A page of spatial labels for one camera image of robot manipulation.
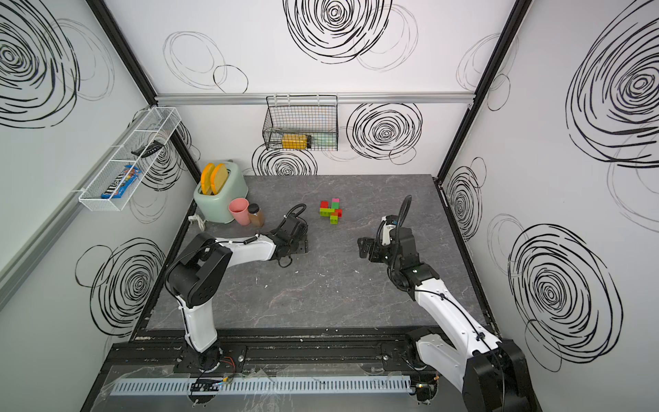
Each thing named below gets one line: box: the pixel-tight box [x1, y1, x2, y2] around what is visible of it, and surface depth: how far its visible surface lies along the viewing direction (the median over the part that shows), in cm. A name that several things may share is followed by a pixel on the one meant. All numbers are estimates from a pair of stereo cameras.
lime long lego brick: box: [319, 207, 335, 218], surface depth 108 cm
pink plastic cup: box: [228, 197, 252, 226], surface depth 101 cm
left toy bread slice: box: [200, 162, 216, 195], surface depth 93 cm
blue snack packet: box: [100, 164, 143, 200], surface depth 72 cm
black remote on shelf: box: [131, 139, 165, 158], surface depth 82 cm
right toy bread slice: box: [210, 163, 230, 195], surface depth 95 cm
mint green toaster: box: [193, 161, 249, 225], surface depth 98 cm
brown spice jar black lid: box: [247, 202, 266, 228], surface depth 101 cm
